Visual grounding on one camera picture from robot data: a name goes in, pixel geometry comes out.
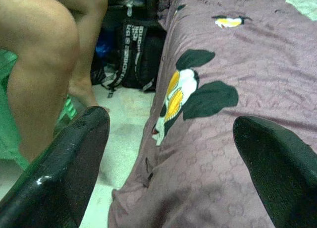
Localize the black backpack white lettering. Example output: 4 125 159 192
90 17 166 99

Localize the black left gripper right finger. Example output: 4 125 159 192
232 115 317 228

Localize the mauve cartoon print blanket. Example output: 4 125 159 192
107 0 317 228

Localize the green plastic stool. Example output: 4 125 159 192
0 49 77 169

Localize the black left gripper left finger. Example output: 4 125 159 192
0 106 111 228

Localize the person bare leg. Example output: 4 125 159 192
0 0 80 164
53 0 111 114

